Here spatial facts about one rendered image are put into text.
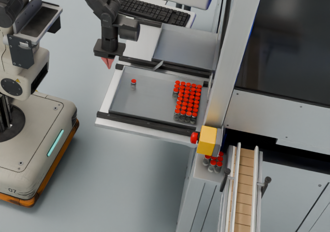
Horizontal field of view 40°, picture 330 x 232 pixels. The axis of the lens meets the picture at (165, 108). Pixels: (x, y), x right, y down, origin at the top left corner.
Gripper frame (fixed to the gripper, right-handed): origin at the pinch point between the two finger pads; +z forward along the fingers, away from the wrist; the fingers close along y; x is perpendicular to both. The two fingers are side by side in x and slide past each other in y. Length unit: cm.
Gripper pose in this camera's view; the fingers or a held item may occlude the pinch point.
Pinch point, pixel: (109, 66)
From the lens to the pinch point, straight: 164.0
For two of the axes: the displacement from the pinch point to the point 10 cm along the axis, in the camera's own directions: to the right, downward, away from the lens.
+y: 9.8, 1.9, -0.5
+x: 1.7, -7.0, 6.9
